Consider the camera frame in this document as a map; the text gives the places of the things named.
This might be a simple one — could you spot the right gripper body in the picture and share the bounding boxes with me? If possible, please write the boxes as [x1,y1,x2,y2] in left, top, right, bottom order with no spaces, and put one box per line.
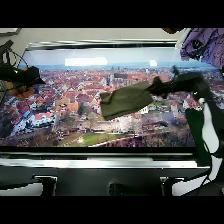
[148,75,172,98]

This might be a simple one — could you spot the olive green garment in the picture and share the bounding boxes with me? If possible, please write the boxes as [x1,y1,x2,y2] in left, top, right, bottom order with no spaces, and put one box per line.
[99,81,155,122]

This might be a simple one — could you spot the dark green garment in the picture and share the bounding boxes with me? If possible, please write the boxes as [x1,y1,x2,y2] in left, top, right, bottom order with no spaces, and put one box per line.
[184,107,214,167]

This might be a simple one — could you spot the purple patterned garment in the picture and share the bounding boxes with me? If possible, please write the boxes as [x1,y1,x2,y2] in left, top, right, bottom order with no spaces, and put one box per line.
[179,28,224,70]

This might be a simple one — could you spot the silver frame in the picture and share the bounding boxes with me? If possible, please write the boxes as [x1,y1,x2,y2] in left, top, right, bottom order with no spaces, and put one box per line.
[0,151,224,197]

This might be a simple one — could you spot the black cable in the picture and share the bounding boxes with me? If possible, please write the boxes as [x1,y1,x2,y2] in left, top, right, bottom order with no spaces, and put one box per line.
[1,39,31,70]

